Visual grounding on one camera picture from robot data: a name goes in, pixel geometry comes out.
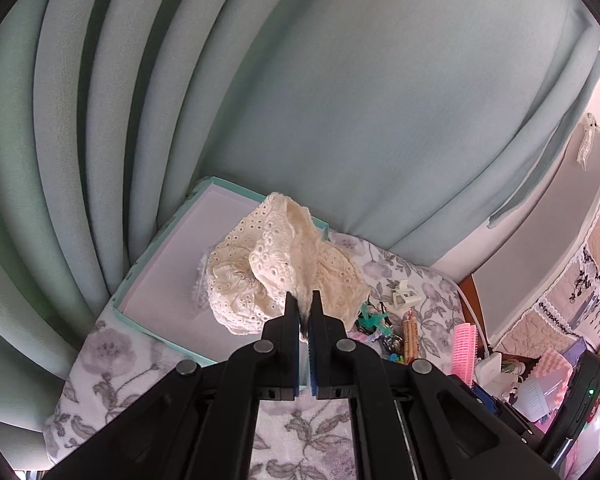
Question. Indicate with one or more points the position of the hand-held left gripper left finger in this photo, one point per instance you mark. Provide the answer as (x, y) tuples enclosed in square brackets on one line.
[(294, 360)]

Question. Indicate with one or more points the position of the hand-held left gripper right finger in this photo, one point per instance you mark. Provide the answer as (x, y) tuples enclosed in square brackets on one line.
[(314, 362)]

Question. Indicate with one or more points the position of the green hair clip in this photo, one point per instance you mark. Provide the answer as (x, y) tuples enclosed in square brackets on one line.
[(372, 319)]

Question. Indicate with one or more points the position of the cream lace cloth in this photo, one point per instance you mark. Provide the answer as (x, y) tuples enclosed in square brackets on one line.
[(260, 270)]

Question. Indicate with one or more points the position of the pink hair comb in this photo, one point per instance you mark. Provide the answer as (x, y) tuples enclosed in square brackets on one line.
[(464, 355)]

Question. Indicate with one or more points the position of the teal cardboard box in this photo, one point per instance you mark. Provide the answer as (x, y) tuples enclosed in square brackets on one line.
[(180, 280)]

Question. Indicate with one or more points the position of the white plastic container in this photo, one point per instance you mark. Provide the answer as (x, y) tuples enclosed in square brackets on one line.
[(537, 397)]

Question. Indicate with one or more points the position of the pink checkered pouch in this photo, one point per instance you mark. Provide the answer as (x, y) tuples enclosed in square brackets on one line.
[(555, 365)]

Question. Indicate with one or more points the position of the dark toy figure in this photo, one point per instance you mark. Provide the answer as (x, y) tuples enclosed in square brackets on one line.
[(392, 344)]

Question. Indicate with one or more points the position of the white charger block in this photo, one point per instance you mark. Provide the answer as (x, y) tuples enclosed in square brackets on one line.
[(488, 369)]

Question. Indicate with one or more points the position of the white hair claw clip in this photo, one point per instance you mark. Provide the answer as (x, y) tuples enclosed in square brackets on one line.
[(405, 296)]

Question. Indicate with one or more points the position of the grey board with lace trim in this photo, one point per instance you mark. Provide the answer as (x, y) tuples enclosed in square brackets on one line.
[(540, 250)]

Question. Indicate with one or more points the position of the grey floral blanket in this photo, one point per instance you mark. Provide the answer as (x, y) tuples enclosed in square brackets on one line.
[(120, 360)]

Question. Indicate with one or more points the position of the mint green curtain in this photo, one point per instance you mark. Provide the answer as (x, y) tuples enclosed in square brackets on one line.
[(330, 110)]

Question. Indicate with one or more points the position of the white lace ribbon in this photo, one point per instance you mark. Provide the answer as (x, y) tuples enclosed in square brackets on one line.
[(587, 140)]

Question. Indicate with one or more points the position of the wooden bed frame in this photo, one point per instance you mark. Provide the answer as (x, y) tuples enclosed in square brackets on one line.
[(472, 305)]

